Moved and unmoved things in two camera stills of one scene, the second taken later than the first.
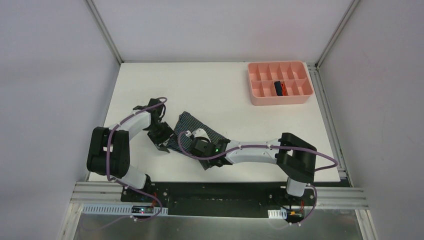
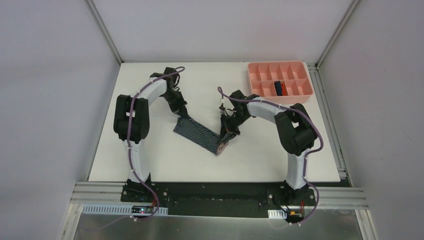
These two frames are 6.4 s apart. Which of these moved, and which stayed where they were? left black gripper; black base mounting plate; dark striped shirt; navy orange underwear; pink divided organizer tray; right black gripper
Moved: left black gripper; right black gripper; dark striped shirt
Stayed: black base mounting plate; navy orange underwear; pink divided organizer tray
